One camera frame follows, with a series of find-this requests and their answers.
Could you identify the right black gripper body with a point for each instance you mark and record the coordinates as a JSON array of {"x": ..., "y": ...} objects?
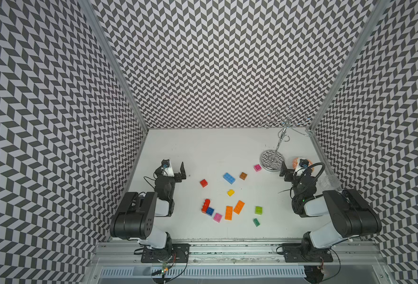
[{"x": 289, "y": 177}]

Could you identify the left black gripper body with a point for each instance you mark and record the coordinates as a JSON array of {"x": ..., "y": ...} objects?
[{"x": 177, "y": 177}]

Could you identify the brown lego brick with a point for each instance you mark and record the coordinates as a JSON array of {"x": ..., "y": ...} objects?
[{"x": 243, "y": 176}]

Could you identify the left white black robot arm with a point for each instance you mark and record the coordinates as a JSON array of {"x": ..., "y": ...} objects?
[{"x": 135, "y": 216}]

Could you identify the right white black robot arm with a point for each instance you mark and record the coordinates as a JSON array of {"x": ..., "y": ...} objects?
[{"x": 350, "y": 213}]

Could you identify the small red lego brick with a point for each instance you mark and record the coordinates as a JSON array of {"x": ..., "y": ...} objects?
[{"x": 204, "y": 183}]

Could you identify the magenta lego brick far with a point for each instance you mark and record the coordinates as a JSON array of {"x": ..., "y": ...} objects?
[{"x": 257, "y": 167}]

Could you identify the red stacked lego brick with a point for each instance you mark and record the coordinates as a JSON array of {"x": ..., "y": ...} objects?
[{"x": 205, "y": 206}]

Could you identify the lime green lego brick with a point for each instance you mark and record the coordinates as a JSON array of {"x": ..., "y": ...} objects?
[{"x": 258, "y": 210}]

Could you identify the light blue lego plate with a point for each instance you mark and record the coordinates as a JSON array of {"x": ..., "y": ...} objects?
[{"x": 227, "y": 177}]

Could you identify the blue small lego brick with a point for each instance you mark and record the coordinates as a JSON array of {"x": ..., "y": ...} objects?
[{"x": 209, "y": 211}]

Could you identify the dark green lego brick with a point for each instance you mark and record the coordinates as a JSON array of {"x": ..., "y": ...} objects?
[{"x": 256, "y": 222}]

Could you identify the pink lego brick near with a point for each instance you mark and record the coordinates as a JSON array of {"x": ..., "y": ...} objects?
[{"x": 218, "y": 217}]

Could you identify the orange long lego brick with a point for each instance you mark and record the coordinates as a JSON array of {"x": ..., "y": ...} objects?
[{"x": 229, "y": 213}]

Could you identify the clear glass cup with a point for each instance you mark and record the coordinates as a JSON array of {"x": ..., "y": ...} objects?
[{"x": 330, "y": 182}]

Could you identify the silver metal jewelry stand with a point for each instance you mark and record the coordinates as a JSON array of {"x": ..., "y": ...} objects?
[{"x": 287, "y": 119}]

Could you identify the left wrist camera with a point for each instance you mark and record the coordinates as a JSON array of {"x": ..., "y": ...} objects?
[{"x": 166, "y": 168}]

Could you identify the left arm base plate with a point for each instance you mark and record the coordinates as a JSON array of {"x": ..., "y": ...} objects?
[{"x": 177, "y": 253}]

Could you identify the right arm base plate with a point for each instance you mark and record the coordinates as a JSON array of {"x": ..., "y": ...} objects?
[{"x": 297, "y": 253}]

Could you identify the aluminium front rail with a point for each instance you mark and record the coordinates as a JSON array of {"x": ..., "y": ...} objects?
[{"x": 236, "y": 252}]

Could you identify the white ribbed cable duct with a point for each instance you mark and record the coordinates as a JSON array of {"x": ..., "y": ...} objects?
[{"x": 204, "y": 272}]

